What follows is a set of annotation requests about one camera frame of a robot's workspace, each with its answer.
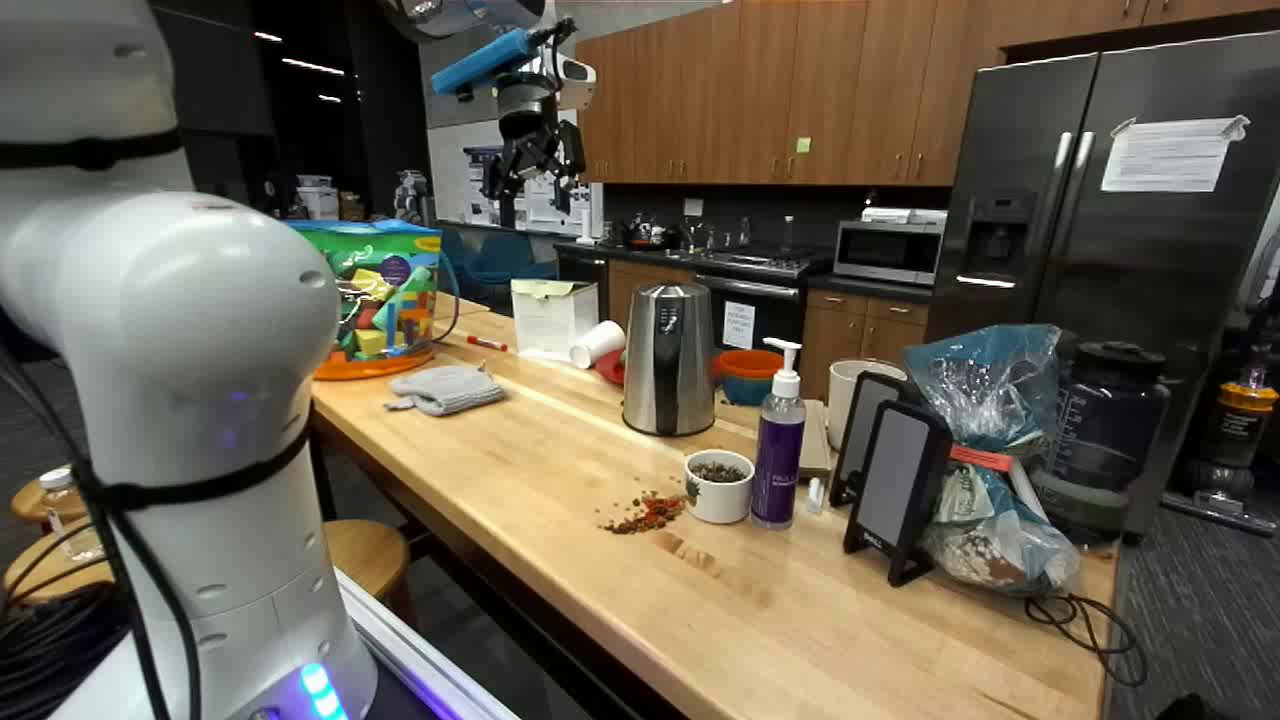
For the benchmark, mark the wooden lower cabinet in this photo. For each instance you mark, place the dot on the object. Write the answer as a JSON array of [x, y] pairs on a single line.
[[867, 334]]

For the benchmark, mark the grey knitted oven mitt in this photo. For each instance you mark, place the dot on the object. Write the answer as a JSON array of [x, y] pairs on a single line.
[[446, 389]]

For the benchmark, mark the small white ramekin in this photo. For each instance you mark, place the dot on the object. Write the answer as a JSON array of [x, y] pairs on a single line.
[[718, 490]]

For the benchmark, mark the clear water bottle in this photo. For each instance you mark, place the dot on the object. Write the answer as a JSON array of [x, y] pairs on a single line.
[[56, 494]]

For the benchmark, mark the white paper on refrigerator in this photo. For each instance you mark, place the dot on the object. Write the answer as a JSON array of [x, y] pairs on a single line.
[[1169, 155]]

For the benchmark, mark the clear plastic bag with items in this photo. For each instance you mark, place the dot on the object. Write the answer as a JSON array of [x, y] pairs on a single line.
[[998, 403]]

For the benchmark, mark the white item on microwave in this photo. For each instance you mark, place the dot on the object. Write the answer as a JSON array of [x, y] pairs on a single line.
[[907, 214]]

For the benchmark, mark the white robot base platform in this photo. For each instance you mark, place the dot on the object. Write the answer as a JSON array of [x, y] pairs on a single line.
[[424, 659]]

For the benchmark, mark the yellow vacuum cleaner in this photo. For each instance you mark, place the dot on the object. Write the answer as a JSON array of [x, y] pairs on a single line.
[[1243, 412]]

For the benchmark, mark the white mug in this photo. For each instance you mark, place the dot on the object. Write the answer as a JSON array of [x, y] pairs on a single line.
[[843, 393]]

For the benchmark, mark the purple pump soap bottle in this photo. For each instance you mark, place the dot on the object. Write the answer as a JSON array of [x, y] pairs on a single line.
[[778, 453]]

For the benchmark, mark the round wooden stool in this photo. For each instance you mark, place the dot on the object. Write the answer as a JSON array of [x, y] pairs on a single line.
[[364, 554], [42, 562]]

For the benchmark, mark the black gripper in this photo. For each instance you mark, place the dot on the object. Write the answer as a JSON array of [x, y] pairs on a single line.
[[537, 138]]

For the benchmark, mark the black kitchen stove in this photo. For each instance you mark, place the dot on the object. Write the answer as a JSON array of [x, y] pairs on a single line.
[[746, 280]]

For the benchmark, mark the green sticky note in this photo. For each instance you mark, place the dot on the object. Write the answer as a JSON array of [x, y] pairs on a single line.
[[804, 146]]

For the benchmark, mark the stainless steel refrigerator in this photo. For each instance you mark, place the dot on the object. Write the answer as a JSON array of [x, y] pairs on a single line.
[[1146, 266]]

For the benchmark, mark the silver microwave oven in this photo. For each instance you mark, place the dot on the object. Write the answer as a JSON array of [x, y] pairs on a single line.
[[886, 250]]

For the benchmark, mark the red marker pen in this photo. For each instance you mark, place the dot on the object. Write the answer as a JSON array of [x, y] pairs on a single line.
[[490, 343]]

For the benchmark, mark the stainless steel electric kettle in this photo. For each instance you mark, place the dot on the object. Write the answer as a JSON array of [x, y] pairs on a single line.
[[671, 361]]

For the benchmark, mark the black flat speaker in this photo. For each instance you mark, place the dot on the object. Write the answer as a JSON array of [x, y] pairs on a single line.
[[860, 426], [898, 481]]

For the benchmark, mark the wooden cabinet above refrigerator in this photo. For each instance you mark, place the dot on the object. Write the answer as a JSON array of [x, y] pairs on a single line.
[[1146, 19]]

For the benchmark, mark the blue wrist camera box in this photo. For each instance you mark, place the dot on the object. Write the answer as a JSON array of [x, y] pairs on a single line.
[[496, 58]]

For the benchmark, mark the white cardboard box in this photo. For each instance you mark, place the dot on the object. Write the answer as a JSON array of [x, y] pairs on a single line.
[[555, 317]]

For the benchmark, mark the bag of colourful foam blocks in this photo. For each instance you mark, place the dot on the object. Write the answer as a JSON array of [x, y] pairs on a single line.
[[386, 293]]

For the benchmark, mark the light cutting board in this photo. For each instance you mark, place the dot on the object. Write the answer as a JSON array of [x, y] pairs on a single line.
[[817, 453]]

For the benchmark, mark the white wall poster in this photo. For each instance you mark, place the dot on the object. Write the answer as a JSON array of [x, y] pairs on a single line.
[[481, 187]]

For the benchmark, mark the black blender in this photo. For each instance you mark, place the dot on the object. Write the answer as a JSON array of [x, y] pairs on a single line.
[[1105, 426]]

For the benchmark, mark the white paper roll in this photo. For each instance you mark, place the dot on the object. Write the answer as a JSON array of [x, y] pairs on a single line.
[[596, 344]]

